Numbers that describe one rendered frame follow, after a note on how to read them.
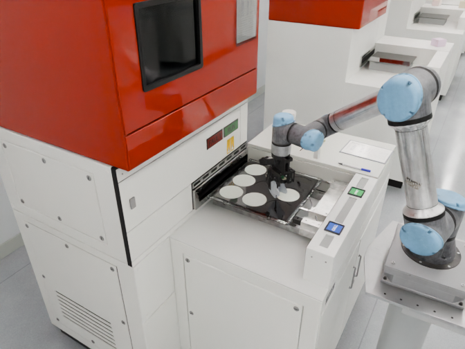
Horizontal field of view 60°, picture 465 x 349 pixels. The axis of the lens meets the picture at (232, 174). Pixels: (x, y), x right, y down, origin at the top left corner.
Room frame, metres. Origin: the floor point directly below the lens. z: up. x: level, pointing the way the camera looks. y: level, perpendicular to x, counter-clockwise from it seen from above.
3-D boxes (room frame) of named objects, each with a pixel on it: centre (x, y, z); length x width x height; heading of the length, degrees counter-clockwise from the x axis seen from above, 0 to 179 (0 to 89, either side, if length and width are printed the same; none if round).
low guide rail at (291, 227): (1.32, -0.13, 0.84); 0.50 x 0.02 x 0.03; 59
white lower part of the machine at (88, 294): (1.59, 0.44, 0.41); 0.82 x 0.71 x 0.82; 149
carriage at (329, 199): (1.34, -0.38, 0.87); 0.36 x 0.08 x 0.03; 149
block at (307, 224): (1.20, -0.30, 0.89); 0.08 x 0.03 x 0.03; 59
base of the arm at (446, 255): (1.06, -0.68, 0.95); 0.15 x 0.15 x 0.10
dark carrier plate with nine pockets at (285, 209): (1.46, -0.14, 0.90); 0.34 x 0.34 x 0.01; 59
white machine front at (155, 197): (1.41, 0.15, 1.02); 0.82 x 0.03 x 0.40; 149
